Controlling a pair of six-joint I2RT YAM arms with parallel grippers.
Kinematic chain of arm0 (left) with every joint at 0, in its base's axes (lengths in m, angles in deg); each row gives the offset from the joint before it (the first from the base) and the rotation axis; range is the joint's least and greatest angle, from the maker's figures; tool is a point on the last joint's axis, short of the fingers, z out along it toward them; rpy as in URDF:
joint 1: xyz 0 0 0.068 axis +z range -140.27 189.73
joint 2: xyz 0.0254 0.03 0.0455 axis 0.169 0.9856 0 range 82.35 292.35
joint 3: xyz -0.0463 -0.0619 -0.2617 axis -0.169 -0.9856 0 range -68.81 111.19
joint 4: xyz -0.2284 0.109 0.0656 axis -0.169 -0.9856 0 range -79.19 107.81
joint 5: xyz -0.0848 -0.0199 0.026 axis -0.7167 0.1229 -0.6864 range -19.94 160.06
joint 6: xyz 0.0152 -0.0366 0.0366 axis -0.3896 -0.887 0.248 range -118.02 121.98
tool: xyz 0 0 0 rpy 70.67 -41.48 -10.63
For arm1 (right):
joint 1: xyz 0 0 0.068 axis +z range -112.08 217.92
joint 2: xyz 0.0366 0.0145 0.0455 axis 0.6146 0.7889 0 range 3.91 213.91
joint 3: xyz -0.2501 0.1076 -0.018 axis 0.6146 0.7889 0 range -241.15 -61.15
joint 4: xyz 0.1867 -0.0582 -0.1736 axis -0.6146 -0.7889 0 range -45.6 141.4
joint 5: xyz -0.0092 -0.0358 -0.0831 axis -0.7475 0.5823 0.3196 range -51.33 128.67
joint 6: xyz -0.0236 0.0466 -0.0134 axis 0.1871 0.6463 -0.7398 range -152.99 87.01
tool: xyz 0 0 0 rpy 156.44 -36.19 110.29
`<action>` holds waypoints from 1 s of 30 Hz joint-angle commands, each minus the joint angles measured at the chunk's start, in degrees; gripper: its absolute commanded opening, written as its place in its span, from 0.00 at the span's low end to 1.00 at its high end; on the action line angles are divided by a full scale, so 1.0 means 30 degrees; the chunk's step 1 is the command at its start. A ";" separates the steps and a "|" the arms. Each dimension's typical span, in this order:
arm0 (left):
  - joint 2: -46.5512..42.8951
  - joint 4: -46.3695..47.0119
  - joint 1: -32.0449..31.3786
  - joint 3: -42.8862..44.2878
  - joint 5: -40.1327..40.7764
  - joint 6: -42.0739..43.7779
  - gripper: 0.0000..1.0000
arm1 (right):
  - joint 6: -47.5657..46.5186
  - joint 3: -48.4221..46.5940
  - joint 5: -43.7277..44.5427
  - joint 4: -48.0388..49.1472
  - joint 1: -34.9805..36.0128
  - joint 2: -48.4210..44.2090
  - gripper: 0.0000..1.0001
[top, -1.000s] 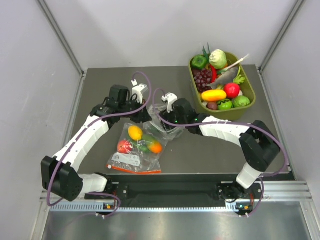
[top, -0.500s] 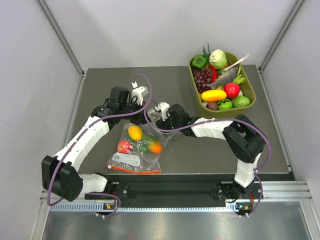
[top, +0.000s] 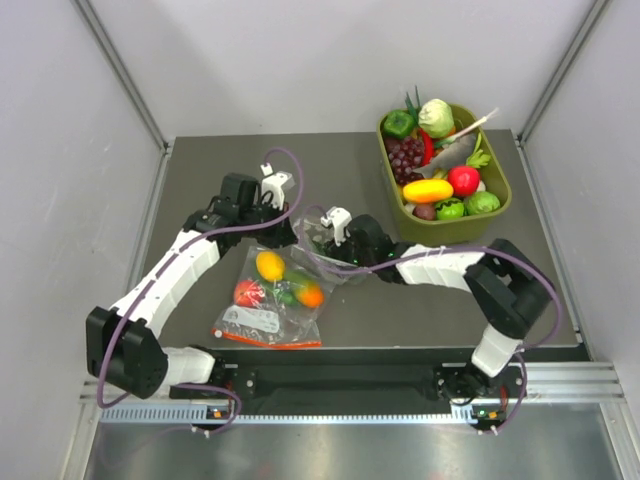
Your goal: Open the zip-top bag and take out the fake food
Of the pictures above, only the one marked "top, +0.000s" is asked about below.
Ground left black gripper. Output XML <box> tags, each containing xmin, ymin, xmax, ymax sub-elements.
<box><xmin>238</xmin><ymin>197</ymin><xmax>297</xmax><ymax>249</ymax></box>

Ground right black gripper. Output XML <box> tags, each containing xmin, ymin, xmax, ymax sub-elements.
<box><xmin>324</xmin><ymin>227</ymin><xmax>377</xmax><ymax>279</ymax></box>

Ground polka dot zip bag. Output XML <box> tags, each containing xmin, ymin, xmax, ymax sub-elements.
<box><xmin>290</xmin><ymin>215</ymin><xmax>366</xmax><ymax>286</ymax></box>

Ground fake yellow orange mango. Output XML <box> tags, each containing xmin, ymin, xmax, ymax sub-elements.
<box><xmin>402</xmin><ymin>179</ymin><xmax>454</xmax><ymax>204</ymax></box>

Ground fake purple grapes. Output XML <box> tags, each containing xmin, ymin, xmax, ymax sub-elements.
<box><xmin>383</xmin><ymin>136</ymin><xmax>425</xmax><ymax>186</ymax></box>

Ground fake grey fish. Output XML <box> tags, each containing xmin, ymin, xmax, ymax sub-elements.
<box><xmin>413</xmin><ymin>135</ymin><xmax>477</xmax><ymax>179</ymax></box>

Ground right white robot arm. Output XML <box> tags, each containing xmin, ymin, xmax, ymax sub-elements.
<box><xmin>319</xmin><ymin>207</ymin><xmax>560</xmax><ymax>401</ymax></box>

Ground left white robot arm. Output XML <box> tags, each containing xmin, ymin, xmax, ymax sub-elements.
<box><xmin>85</xmin><ymin>171</ymin><xmax>296</xmax><ymax>399</ymax></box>

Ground fake yellow lemon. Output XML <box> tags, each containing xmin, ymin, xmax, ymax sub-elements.
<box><xmin>255</xmin><ymin>251</ymin><xmax>286</xmax><ymax>282</ymax></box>

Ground fake purple plum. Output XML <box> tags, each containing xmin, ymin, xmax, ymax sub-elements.
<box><xmin>412</xmin><ymin>204</ymin><xmax>437</xmax><ymax>221</ymax></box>

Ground fake red apple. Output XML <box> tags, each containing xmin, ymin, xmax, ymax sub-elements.
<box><xmin>234</xmin><ymin>279</ymin><xmax>266</xmax><ymax>308</ymax></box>

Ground fake green cucumber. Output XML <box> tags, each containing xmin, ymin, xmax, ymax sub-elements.
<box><xmin>258</xmin><ymin>271</ymin><xmax>311</xmax><ymax>306</ymax></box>

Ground clear bag orange zipper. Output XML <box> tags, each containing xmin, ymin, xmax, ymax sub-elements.
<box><xmin>211</xmin><ymin>246</ymin><xmax>335</xmax><ymax>350</ymax></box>

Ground fake watermelon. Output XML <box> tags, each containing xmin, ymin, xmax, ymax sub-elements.
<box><xmin>434</xmin><ymin>197</ymin><xmax>466</xmax><ymax>221</ymax></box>

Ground fake red radish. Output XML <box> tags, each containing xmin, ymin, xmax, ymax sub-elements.
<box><xmin>447</xmin><ymin>166</ymin><xmax>481</xmax><ymax>197</ymax></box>

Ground fake red chili pepper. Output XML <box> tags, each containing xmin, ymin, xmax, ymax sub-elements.
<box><xmin>418</xmin><ymin>128</ymin><xmax>434</xmax><ymax>166</ymax></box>

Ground fake green lettuce head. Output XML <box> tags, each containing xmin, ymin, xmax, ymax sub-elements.
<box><xmin>465</xmin><ymin>191</ymin><xmax>501</xmax><ymax>216</ymax></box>

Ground fake green bell pepper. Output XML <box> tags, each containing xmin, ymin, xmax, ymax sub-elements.
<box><xmin>382</xmin><ymin>110</ymin><xmax>416</xmax><ymax>140</ymax></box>

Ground fake spring onion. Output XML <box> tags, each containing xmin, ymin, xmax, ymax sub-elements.
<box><xmin>434</xmin><ymin>108</ymin><xmax>499</xmax><ymax>148</ymax></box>

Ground fake celery stalk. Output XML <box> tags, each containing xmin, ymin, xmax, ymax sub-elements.
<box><xmin>465</xmin><ymin>133</ymin><xmax>491</xmax><ymax>170</ymax></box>

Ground fake pale green cabbage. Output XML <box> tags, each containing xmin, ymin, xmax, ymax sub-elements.
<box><xmin>418</xmin><ymin>99</ymin><xmax>454</xmax><ymax>139</ymax></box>

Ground olive green plastic bin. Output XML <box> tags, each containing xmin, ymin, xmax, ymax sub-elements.
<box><xmin>377</xmin><ymin>99</ymin><xmax>512</xmax><ymax>246</ymax></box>

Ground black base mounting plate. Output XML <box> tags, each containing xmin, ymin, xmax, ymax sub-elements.
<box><xmin>169</xmin><ymin>343</ymin><xmax>526</xmax><ymax>416</ymax></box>

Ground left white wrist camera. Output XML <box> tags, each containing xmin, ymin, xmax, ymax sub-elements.
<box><xmin>260</xmin><ymin>162</ymin><xmax>295</xmax><ymax>210</ymax></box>

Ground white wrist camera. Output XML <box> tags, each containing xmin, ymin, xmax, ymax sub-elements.
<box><xmin>260</xmin><ymin>162</ymin><xmax>295</xmax><ymax>210</ymax></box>
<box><xmin>320</xmin><ymin>206</ymin><xmax>352</xmax><ymax>246</ymax></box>

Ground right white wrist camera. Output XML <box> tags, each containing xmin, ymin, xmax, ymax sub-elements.
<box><xmin>320</xmin><ymin>206</ymin><xmax>352</xmax><ymax>246</ymax></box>

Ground white slotted cable duct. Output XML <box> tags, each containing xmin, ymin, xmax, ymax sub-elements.
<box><xmin>100</xmin><ymin>402</ymin><xmax>504</xmax><ymax>426</ymax></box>

